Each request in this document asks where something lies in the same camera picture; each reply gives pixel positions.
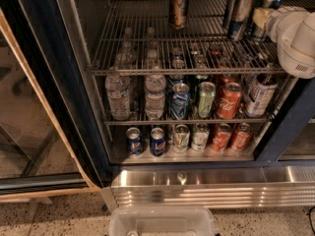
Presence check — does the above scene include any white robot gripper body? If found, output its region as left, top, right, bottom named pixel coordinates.
left=266, top=9, right=310, bottom=42

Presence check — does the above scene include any redbull can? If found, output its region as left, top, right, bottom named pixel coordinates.
left=222, top=0, right=236, bottom=30
left=227, top=0, right=254, bottom=41
left=251, top=0, right=283, bottom=42

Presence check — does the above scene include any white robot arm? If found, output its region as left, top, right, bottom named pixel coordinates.
left=253, top=6, right=315, bottom=79

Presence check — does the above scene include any white blue can middle shelf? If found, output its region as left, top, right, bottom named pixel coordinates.
left=245, top=74, right=278, bottom=117

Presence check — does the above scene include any brown gold tall can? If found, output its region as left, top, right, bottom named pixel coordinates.
left=168, top=0, right=189, bottom=30

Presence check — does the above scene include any green can middle shelf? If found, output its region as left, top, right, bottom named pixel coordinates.
left=198, top=82, right=216, bottom=118

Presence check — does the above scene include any red coca cola can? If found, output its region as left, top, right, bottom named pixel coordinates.
left=217, top=83, right=242, bottom=120

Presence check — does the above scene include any blue pepsi can middle shelf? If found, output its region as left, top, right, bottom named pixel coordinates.
left=170, top=83, right=190, bottom=120

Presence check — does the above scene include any right red can bottom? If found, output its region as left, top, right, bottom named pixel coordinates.
left=229, top=123, right=252, bottom=151

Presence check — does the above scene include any left red can bottom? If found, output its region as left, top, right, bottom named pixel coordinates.
left=211, top=123, right=232, bottom=152

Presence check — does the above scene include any right green white can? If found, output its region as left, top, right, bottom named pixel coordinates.
left=191, top=123, right=210, bottom=150

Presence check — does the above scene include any green white can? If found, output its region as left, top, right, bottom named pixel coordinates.
left=191, top=123, right=210, bottom=150
left=173, top=124, right=190, bottom=153

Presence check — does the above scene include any left green white can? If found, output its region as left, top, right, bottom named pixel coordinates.
left=173, top=124, right=190, bottom=153

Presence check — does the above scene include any right blue pepsi can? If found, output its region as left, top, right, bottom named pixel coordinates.
left=150, top=127, right=165, bottom=156

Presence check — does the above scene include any blue pepsi can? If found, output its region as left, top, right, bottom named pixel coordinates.
left=150, top=127, right=165, bottom=156
left=126, top=127, right=143, bottom=155

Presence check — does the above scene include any left blue pepsi can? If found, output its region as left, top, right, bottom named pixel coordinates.
left=126, top=127, right=143, bottom=155

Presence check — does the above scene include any stainless steel fridge base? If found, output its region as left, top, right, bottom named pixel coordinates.
left=100, top=166, right=315, bottom=210

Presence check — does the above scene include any open glass fridge door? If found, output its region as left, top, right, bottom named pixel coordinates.
left=0, top=0, right=109, bottom=202

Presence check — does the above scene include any right clear water bottle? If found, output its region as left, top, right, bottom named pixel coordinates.
left=145, top=49, right=166, bottom=120

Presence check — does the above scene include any clear water bottle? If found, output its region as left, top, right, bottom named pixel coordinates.
left=104, top=52, right=132, bottom=122
left=145, top=49, right=166, bottom=120

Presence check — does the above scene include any left clear water bottle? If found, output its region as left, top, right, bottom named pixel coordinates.
left=104, top=52, right=132, bottom=122

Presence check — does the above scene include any clear plastic bin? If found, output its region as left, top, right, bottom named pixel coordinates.
left=108, top=206, right=215, bottom=236

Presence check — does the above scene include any dark blue fridge frame post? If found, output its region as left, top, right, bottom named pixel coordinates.
left=254, top=79, right=315, bottom=163

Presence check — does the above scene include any middle wire fridge shelf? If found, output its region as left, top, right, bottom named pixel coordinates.
left=103, top=112, right=274, bottom=126

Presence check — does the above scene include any wire fridge shelf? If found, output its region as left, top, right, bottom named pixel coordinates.
left=103, top=112, right=274, bottom=126
left=88, top=0, right=315, bottom=77

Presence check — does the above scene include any top wire fridge shelf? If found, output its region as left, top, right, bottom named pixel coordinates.
left=88, top=0, right=315, bottom=77

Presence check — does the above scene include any black cable on floor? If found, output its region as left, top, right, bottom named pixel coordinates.
left=306, top=206, right=315, bottom=236

